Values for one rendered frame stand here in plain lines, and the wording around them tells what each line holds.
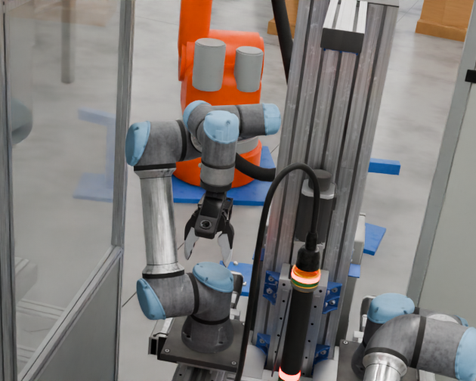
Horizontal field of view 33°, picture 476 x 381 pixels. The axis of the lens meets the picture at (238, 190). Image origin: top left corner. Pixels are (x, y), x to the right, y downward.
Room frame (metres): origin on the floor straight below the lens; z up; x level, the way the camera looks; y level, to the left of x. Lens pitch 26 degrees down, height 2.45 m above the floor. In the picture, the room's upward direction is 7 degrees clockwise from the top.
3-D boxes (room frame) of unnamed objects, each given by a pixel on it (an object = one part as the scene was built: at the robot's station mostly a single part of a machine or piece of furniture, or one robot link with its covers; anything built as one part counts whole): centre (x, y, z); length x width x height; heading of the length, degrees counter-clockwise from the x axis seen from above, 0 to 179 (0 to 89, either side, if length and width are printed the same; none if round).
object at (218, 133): (1.61, 0.05, 1.78); 0.09 x 0.08 x 0.11; 26
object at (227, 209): (1.61, 0.05, 1.62); 0.09 x 0.08 x 0.12; 171
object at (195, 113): (1.71, 0.08, 1.78); 0.11 x 0.11 x 0.08; 26
